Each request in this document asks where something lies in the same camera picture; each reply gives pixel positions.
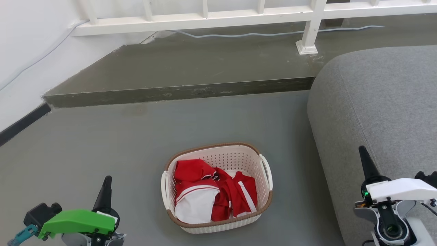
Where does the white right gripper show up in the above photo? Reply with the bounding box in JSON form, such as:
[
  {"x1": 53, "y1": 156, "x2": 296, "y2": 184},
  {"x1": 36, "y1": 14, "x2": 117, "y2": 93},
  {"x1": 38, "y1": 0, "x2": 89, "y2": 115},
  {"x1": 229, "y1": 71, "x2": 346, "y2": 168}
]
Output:
[{"x1": 358, "y1": 146, "x2": 437, "y2": 205}]

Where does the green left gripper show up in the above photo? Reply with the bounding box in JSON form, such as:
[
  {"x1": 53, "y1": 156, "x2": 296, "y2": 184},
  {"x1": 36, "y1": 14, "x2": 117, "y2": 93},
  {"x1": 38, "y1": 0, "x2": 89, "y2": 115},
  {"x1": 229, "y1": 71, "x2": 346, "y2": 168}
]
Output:
[{"x1": 38, "y1": 175, "x2": 121, "y2": 240}]

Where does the white laundry basket brown rim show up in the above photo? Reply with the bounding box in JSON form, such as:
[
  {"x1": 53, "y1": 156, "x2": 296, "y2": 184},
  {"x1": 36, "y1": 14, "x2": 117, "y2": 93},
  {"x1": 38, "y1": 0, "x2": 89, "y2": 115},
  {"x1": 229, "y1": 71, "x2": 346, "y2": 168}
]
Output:
[{"x1": 161, "y1": 142, "x2": 274, "y2": 235}]

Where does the grey fabric sofa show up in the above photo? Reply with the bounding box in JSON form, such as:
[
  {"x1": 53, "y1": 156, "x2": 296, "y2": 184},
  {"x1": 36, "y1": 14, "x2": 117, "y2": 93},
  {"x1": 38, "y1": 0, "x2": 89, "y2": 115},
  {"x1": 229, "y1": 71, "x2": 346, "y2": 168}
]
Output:
[{"x1": 306, "y1": 45, "x2": 437, "y2": 246}]

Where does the teal connector plug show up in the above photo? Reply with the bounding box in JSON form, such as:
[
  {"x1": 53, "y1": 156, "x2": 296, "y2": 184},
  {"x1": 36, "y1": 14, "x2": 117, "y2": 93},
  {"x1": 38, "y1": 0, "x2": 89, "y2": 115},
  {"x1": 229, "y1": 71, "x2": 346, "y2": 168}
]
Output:
[{"x1": 7, "y1": 223, "x2": 39, "y2": 246}]

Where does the red white sports jersey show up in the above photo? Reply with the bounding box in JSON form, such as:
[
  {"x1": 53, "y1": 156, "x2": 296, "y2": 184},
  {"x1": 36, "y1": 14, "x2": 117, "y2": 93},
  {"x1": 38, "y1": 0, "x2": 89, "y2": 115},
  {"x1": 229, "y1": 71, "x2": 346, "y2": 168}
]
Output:
[{"x1": 174, "y1": 159, "x2": 221, "y2": 224}]

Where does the black baseboard strip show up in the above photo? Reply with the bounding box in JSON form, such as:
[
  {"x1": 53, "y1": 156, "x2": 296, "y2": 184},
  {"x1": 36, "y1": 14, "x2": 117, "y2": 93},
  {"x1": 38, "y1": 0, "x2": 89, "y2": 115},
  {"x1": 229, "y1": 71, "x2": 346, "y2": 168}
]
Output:
[{"x1": 0, "y1": 102, "x2": 52, "y2": 147}]

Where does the red garment with white stripe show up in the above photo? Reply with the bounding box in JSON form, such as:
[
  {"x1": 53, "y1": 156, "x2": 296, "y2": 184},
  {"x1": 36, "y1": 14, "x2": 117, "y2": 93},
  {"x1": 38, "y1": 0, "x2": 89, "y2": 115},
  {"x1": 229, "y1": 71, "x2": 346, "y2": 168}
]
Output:
[{"x1": 211, "y1": 167, "x2": 258, "y2": 222}]

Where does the white wooden railing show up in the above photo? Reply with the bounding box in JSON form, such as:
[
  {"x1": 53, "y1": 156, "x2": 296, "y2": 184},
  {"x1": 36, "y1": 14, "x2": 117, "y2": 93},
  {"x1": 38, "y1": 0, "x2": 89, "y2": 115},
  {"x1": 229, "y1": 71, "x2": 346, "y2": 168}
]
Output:
[{"x1": 70, "y1": 0, "x2": 437, "y2": 55}]

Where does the light grey cable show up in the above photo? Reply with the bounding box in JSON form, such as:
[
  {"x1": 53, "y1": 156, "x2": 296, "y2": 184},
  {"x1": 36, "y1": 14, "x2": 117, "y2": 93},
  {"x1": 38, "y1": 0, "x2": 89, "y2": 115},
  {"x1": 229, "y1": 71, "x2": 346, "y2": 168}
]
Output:
[
  {"x1": 0, "y1": 19, "x2": 88, "y2": 91},
  {"x1": 170, "y1": 25, "x2": 385, "y2": 39}
]

